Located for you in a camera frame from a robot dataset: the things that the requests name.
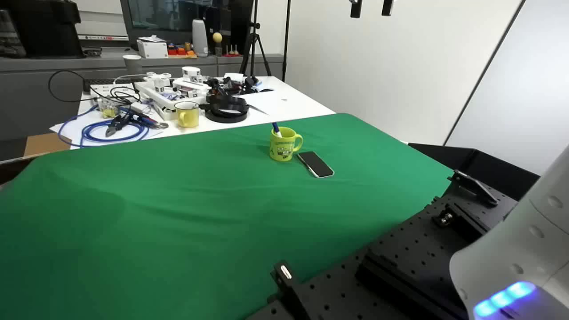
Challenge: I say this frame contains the black clamp with white label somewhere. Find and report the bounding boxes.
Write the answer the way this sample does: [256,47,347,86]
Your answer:
[271,262,311,320]

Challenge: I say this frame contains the white side table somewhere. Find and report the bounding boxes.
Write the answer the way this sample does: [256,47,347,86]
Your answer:
[50,75,336,152]

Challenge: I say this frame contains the black tripod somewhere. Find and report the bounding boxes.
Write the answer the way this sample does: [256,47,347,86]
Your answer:
[239,0,274,79]

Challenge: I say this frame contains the black knob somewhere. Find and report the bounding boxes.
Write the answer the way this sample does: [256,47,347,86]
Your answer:
[436,209,459,232]

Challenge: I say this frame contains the orange tray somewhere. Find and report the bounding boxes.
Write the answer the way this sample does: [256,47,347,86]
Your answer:
[166,47,199,61]

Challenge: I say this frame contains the yellow mug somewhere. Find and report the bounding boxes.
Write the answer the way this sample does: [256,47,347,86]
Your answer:
[269,127,306,166]

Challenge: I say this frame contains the black perforated breadboard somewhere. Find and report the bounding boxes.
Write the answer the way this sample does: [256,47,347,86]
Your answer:
[246,175,521,320]

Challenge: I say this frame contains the cardboard box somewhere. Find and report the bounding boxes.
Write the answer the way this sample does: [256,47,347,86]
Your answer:
[22,132,73,161]

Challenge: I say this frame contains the small clear cup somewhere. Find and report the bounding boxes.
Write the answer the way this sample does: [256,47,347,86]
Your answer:
[96,97,121,121]

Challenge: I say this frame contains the white cylinder speaker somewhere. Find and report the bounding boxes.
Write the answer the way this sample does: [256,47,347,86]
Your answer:
[191,18,212,59]

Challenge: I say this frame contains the blue cable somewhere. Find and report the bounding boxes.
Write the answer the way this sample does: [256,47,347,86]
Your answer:
[57,104,153,150]

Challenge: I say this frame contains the green cloth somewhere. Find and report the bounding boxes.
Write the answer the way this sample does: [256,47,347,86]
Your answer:
[0,113,456,320]

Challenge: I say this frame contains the black flat clamp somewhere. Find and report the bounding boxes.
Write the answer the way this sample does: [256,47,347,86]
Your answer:
[448,169,502,209]

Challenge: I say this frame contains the white pot with lid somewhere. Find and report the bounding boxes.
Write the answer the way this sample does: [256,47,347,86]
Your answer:
[135,34,171,61]

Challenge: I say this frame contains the black office chair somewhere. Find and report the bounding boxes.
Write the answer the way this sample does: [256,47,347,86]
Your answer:
[0,0,86,61]

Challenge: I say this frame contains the white plastic bin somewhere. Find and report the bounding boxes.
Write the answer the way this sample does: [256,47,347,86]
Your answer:
[134,79,214,118]

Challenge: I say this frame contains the black monitor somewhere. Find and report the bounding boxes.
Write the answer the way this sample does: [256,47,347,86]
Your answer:
[119,0,255,50]

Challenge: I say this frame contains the translucent yellow cup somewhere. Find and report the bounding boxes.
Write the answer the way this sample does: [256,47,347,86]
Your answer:
[175,102,203,130]

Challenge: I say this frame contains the black smartphone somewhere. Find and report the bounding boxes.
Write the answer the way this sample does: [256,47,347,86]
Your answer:
[295,150,336,180]

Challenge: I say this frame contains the black pliers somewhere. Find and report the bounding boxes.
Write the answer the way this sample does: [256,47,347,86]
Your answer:
[103,109,135,139]

